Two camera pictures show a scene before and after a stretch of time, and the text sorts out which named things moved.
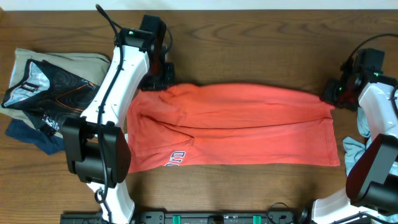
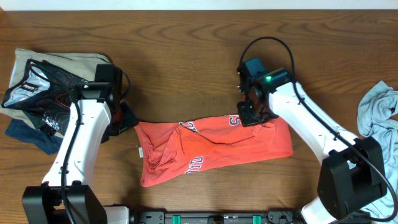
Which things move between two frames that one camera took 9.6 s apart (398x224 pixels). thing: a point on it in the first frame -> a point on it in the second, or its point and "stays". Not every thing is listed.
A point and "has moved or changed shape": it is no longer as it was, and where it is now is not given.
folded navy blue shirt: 50,144 stays
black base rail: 194,217 stays
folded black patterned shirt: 49,96 stays
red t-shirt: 214,124 has moved or changed shape
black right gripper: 327,96 -> 246,119
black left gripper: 170,79 -> 130,119
